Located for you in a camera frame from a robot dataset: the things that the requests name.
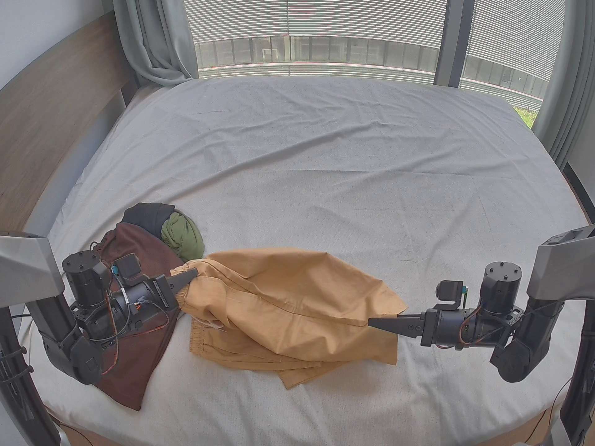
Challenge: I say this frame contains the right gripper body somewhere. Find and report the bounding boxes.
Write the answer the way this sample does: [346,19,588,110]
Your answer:
[420,308,468,348]

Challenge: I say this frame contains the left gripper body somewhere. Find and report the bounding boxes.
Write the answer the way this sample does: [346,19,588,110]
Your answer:
[122,274,180,317]

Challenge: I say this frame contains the tan shorts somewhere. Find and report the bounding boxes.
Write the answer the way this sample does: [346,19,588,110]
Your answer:
[177,247,409,390]

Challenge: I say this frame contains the bed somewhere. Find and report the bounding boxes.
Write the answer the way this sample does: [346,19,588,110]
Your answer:
[0,10,595,446]

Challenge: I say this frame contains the brown shorts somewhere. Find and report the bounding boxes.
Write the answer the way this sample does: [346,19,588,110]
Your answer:
[88,221,189,411]

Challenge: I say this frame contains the green garment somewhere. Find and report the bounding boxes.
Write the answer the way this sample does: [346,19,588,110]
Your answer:
[161,212,205,261]

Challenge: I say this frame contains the black garment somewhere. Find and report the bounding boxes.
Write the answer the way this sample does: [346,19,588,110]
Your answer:
[123,203,177,240]

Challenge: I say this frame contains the grey-green curtain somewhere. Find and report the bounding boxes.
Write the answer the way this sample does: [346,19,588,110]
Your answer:
[530,0,595,171]
[109,0,200,87]

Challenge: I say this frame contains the window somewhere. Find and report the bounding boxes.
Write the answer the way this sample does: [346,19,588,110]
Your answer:
[178,0,570,131]

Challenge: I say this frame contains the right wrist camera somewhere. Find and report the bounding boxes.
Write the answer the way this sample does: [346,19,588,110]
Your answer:
[434,279,469,312]

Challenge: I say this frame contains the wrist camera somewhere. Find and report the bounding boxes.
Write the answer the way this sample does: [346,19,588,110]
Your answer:
[434,279,469,312]
[111,255,142,283]

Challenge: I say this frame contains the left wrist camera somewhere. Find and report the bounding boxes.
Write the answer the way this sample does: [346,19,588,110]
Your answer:
[111,255,142,283]

